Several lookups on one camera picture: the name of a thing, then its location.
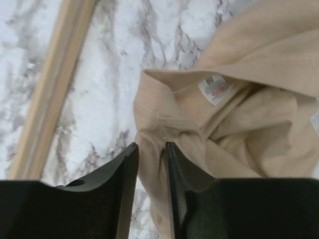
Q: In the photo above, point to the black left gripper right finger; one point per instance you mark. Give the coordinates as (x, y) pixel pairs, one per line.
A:
(204, 207)

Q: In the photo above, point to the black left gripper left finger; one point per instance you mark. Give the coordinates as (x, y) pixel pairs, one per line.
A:
(95, 206)

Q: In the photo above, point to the beige t shirt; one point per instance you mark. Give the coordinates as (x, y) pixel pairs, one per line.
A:
(244, 110)

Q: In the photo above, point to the wooden clothes rack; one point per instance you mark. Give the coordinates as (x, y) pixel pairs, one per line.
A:
(48, 98)

